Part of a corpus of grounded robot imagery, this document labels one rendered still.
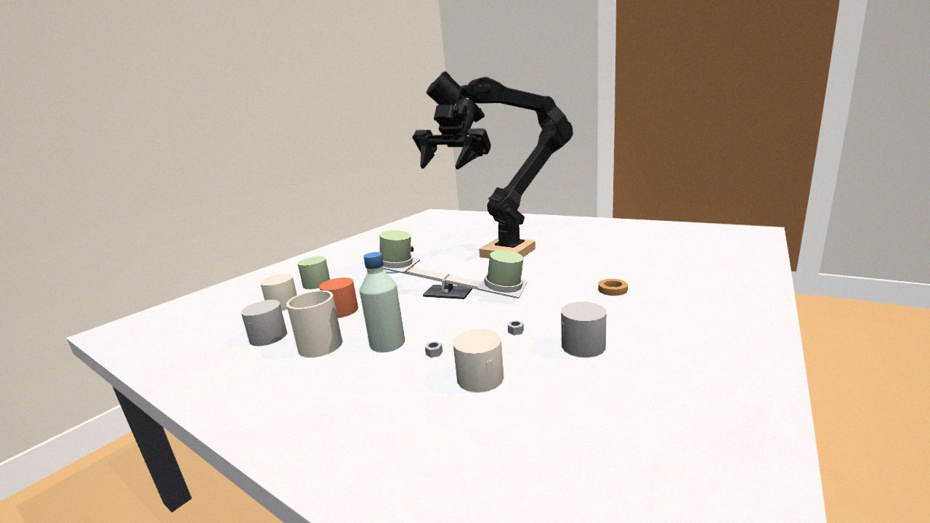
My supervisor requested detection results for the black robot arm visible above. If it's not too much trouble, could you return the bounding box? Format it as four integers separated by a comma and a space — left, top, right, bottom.
426, 71, 573, 248

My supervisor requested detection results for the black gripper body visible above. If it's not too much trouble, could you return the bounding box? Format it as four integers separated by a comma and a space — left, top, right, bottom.
412, 116, 491, 154

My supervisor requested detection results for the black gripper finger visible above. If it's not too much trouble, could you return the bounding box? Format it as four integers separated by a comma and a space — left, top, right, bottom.
456, 136, 483, 169
416, 137, 434, 169

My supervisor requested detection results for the grey balance beam with square pans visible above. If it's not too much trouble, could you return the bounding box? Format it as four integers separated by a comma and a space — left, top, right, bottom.
383, 255, 527, 299

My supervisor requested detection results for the grey hex nut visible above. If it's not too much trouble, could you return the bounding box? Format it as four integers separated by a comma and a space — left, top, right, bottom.
508, 320, 524, 336
424, 341, 443, 358

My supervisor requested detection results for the beige cylinder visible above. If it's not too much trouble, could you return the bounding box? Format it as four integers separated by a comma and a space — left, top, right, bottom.
453, 329, 504, 393
260, 274, 297, 311

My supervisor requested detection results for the orange-brown ring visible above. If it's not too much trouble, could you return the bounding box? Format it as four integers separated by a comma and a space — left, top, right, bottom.
598, 279, 628, 296

